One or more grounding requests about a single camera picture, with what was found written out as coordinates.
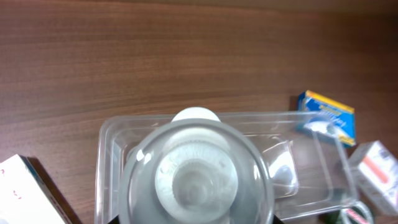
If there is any blue yellow VapoDrops box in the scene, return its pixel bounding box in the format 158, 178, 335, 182
297, 90, 356, 147

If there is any white Panadol box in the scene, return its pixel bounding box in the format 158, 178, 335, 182
1, 154, 71, 224

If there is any green round-label small box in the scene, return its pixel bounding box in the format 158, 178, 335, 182
320, 201, 375, 224

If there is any clear plastic container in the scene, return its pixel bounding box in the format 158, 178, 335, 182
95, 112, 358, 223

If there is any white orange medicine box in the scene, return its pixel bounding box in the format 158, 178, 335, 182
348, 141, 397, 216

